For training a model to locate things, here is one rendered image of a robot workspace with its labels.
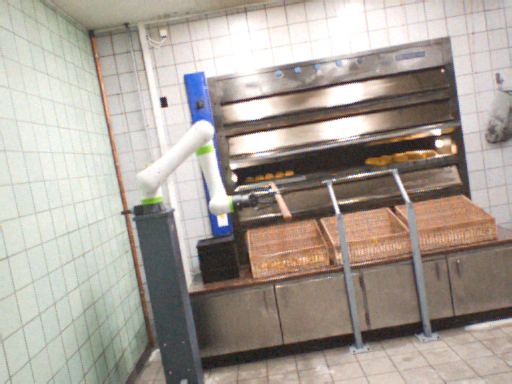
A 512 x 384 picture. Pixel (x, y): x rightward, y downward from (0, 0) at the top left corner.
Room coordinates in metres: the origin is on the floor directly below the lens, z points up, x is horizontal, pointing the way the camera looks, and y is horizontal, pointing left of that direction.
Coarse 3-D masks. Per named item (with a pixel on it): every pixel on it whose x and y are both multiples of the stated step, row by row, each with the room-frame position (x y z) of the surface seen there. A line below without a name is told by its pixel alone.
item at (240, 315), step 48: (192, 288) 3.09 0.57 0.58; (240, 288) 3.00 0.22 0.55; (288, 288) 3.00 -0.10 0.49; (336, 288) 3.00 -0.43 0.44; (384, 288) 3.00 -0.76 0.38; (432, 288) 2.99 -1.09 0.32; (480, 288) 2.99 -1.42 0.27; (240, 336) 3.00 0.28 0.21; (288, 336) 3.00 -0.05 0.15; (336, 336) 3.04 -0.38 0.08; (384, 336) 3.04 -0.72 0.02
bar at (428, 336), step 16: (352, 176) 3.17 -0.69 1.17; (368, 176) 3.17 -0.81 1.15; (256, 192) 3.18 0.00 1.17; (336, 208) 3.00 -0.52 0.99; (416, 240) 2.94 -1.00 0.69; (416, 256) 2.94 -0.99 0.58; (416, 272) 2.95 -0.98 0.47; (352, 288) 2.94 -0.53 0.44; (352, 304) 2.94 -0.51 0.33; (352, 320) 2.95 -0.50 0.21; (416, 336) 2.99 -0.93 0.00; (432, 336) 2.94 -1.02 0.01; (352, 352) 2.91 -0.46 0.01
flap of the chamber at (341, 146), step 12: (408, 132) 3.39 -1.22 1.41; (420, 132) 3.39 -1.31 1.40; (432, 132) 3.47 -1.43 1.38; (444, 132) 3.54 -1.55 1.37; (336, 144) 3.39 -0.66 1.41; (348, 144) 3.39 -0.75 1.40; (360, 144) 3.46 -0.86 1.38; (372, 144) 3.54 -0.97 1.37; (264, 156) 3.40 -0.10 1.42; (276, 156) 3.40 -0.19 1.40; (288, 156) 3.46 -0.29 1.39; (300, 156) 3.54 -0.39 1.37
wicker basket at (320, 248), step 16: (288, 224) 3.53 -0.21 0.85; (304, 224) 3.53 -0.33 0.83; (256, 240) 3.51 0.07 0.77; (272, 240) 3.50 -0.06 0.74; (288, 240) 3.50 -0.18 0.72; (304, 240) 3.49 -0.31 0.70; (320, 240) 3.31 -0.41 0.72; (256, 256) 3.48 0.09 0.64; (272, 256) 3.07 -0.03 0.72; (288, 256) 3.07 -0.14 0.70; (304, 256) 3.07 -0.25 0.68; (320, 256) 3.07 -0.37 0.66; (256, 272) 3.07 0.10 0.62; (272, 272) 3.07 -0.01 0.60; (288, 272) 3.07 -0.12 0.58
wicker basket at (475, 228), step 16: (400, 208) 3.50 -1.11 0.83; (416, 208) 3.49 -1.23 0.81; (432, 208) 3.48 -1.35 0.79; (448, 208) 3.47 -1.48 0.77; (464, 208) 3.47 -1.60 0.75; (480, 208) 3.21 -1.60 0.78; (416, 224) 3.46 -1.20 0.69; (432, 224) 3.45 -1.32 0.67; (448, 224) 3.44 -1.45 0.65; (464, 224) 3.04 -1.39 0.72; (480, 224) 3.04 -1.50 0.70; (432, 240) 3.04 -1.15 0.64; (448, 240) 3.04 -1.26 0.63; (464, 240) 3.04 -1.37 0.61; (480, 240) 3.03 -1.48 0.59
